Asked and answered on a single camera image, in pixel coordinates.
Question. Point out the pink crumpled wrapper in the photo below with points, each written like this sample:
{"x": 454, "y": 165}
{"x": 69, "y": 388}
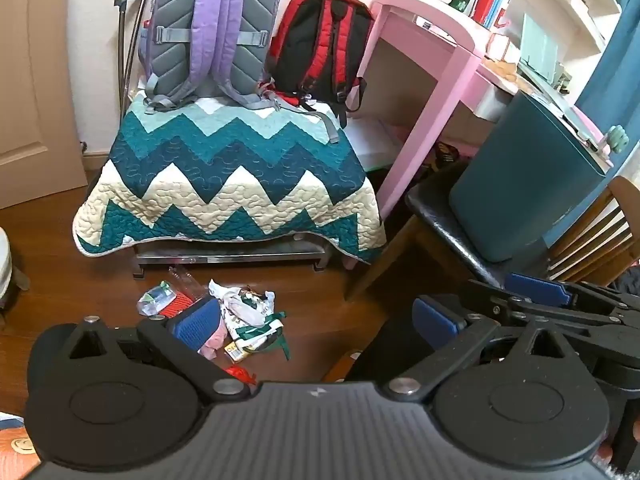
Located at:
{"x": 215, "y": 342}

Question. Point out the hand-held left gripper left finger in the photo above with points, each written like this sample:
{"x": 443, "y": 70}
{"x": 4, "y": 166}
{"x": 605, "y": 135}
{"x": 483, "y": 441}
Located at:
{"x": 197, "y": 324}

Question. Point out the pink desk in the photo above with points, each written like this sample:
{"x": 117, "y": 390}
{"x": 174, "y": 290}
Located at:
{"x": 420, "y": 85}

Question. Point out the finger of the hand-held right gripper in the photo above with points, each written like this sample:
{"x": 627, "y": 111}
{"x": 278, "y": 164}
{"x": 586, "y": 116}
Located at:
{"x": 537, "y": 287}
{"x": 590, "y": 322}

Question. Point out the red plastic scrap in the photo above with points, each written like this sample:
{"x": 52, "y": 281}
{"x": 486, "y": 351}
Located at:
{"x": 241, "y": 375}

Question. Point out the teal zigzag quilt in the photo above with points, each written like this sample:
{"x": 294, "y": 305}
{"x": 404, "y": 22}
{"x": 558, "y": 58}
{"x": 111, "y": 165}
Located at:
{"x": 225, "y": 180}

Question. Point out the red black backpack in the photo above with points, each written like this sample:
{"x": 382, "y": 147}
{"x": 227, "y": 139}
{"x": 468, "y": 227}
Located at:
{"x": 320, "y": 45}

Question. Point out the green book stand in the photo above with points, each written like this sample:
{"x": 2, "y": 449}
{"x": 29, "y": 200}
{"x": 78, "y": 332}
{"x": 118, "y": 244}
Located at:
{"x": 540, "y": 45}

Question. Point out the wooden chair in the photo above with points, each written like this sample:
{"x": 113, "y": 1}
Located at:
{"x": 440, "y": 220}

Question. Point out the white bookshelf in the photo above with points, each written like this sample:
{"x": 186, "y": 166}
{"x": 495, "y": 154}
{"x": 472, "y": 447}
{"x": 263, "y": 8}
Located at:
{"x": 555, "y": 5}

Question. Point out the teal plastic bin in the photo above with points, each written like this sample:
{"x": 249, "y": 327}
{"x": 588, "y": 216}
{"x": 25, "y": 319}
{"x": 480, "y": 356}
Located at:
{"x": 525, "y": 175}

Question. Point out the beige door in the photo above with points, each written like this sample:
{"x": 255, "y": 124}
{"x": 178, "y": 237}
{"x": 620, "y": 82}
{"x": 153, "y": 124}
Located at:
{"x": 35, "y": 85}

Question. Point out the white green crumpled wrapper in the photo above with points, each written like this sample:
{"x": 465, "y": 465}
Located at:
{"x": 250, "y": 315}

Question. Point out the purple grey backpack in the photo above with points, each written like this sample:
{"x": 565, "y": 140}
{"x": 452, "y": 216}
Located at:
{"x": 210, "y": 35}

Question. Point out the yellow small packet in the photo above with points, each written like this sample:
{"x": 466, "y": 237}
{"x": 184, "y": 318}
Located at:
{"x": 236, "y": 352}

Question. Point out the red mesh bag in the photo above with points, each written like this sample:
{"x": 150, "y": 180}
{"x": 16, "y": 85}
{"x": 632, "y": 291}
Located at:
{"x": 180, "y": 305}

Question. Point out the orange white box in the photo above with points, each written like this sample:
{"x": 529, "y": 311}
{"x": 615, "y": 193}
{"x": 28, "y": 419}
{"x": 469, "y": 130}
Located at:
{"x": 498, "y": 44}

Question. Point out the dark snack packet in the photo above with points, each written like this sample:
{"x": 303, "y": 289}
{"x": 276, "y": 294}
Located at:
{"x": 445, "y": 156}

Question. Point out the orange smiley print cloth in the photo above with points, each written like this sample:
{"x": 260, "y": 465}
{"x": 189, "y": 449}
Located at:
{"x": 15, "y": 445}

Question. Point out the blue curtain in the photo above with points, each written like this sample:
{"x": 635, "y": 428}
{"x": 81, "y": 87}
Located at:
{"x": 617, "y": 45}

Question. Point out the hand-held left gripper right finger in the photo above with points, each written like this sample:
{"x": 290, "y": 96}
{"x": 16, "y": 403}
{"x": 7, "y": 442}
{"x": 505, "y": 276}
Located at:
{"x": 436, "y": 317}

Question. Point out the white stool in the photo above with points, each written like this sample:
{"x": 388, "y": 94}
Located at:
{"x": 7, "y": 270}

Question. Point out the clear crumpled plastic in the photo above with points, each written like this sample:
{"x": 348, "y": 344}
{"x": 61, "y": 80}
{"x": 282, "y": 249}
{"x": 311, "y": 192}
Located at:
{"x": 190, "y": 282}

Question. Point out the green slanted desk board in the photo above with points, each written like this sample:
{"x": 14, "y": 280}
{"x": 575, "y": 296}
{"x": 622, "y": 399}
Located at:
{"x": 565, "y": 105}

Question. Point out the metal bench frame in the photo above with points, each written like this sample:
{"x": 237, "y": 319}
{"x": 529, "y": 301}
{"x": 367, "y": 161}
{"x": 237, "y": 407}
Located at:
{"x": 225, "y": 257}

